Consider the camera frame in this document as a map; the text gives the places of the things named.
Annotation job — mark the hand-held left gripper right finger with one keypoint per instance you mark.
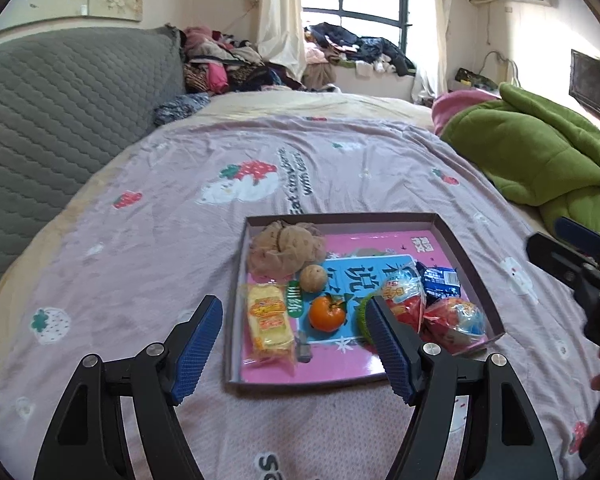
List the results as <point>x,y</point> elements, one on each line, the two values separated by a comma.
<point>392,350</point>

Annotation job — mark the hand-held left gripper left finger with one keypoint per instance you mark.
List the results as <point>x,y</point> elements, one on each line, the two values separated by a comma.
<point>197,350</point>

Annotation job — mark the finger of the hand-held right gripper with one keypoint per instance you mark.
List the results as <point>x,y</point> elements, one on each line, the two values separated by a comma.
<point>555,257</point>
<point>582,235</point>

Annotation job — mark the white and blue egg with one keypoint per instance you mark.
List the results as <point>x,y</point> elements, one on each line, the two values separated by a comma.
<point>402,295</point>

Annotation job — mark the red toy egg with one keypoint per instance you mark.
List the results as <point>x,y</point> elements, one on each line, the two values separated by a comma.
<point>455,322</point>

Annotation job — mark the orange tangerine with leaf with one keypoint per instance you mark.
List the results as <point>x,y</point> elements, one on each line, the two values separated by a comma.
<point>326,314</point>

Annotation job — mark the yellow snack packet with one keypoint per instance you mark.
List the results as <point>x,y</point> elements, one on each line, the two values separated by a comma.
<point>269,320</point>

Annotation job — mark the blue snack packet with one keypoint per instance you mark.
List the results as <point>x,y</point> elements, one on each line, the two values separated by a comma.
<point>440,280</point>

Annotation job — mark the brown walnut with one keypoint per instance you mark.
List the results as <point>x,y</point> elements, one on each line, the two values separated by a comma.
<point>312,278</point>

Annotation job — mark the beige mesh hair net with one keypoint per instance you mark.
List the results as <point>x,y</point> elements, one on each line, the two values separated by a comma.
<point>285,250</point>

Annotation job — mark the shallow brown cardboard box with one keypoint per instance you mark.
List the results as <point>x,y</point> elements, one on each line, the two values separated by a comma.
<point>340,219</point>

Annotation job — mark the pink and blue book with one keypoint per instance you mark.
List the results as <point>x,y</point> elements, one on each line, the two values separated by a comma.
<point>330,360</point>

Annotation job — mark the green fleece blanket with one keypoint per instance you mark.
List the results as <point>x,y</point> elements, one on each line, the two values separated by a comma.
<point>530,150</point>

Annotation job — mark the pink strawberry printed bed sheet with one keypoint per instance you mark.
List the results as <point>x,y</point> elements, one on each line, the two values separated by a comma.
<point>145,240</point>

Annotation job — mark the dark framed screen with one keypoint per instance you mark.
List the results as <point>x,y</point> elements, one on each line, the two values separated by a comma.
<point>595,87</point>

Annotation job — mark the pink blanket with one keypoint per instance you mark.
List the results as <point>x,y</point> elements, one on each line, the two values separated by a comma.
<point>455,105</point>

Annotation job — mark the black bag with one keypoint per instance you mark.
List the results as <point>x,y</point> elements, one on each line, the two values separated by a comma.
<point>472,77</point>

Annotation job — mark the dark blue floral cloth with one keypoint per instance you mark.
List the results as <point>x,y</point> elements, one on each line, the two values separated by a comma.
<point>180,107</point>

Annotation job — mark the cream curtain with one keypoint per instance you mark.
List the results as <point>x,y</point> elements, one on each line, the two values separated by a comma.
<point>435,35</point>
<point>280,15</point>

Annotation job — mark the grey quilted headboard cover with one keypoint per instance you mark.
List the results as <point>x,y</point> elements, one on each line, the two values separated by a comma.
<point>55,125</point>

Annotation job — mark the pile of dark clothes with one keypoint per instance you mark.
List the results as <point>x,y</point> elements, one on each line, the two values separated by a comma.
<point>365,50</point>

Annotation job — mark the pile of mixed clothes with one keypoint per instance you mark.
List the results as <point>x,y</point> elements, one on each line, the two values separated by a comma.
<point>230,60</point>

